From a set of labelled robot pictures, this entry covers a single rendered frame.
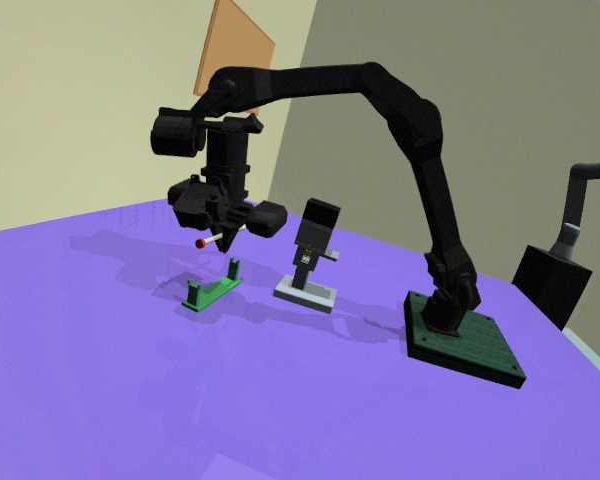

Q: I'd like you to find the white tapered pin with red cap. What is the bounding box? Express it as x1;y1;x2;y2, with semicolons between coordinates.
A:
195;224;247;249

